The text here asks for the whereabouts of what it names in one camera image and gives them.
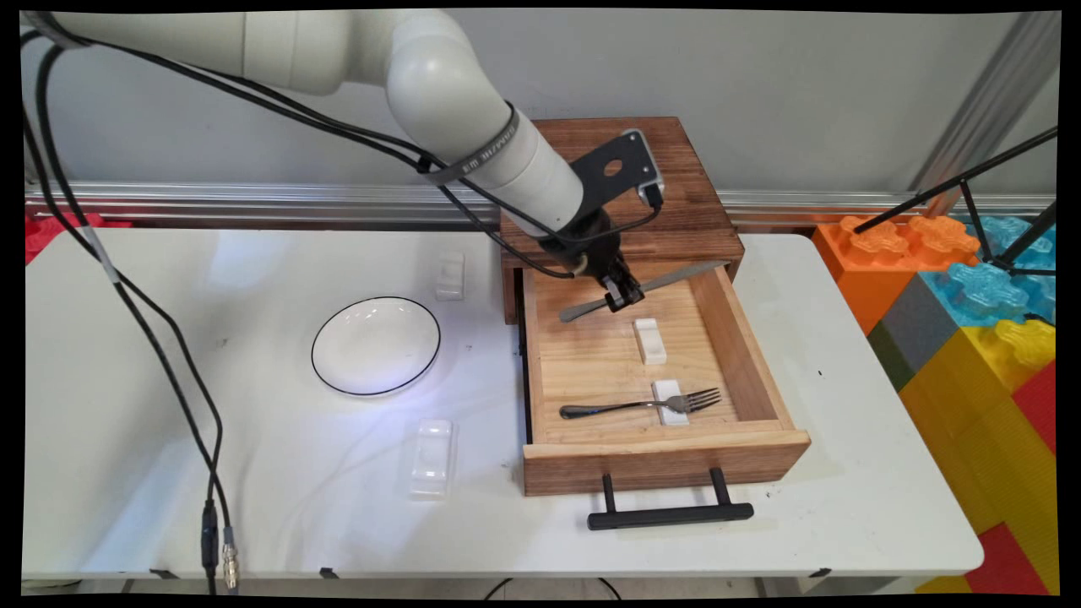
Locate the light blue toy block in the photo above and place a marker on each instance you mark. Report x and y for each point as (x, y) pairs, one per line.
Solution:
(980, 291)
(1001, 232)

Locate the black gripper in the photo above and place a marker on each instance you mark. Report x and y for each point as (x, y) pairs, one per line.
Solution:
(591, 245)

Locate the black tripod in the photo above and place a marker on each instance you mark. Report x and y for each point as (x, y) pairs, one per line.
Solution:
(971, 174)

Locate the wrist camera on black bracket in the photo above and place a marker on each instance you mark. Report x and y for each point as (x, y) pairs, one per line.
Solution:
(650, 169)

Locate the light wooden drawer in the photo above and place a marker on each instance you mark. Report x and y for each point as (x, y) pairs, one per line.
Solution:
(591, 363)

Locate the green toy block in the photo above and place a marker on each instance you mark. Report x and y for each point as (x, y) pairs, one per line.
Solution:
(887, 355)

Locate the silver table knife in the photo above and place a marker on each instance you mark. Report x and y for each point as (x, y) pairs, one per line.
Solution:
(676, 277)

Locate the white plate with black rim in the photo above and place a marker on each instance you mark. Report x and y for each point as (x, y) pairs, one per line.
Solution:
(376, 346)

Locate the yellow toy block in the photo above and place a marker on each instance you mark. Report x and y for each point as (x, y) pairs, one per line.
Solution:
(963, 405)
(942, 585)

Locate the dark wooden cabinet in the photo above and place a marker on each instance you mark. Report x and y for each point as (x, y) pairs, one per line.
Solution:
(692, 211)

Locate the aluminium rail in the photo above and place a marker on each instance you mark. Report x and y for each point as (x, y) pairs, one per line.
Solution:
(253, 203)

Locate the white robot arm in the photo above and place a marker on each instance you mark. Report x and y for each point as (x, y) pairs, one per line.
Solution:
(296, 46)

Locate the white ceramic cutlery rest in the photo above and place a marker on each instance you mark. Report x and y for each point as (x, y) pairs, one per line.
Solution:
(450, 279)
(431, 460)
(673, 418)
(649, 342)

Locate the silver fork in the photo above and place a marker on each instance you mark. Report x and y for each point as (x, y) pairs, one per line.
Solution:
(571, 413)

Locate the aluminium post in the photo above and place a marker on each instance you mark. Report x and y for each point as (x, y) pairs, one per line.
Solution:
(996, 93)

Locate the orange toy block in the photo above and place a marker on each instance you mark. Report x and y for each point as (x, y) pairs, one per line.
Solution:
(861, 279)

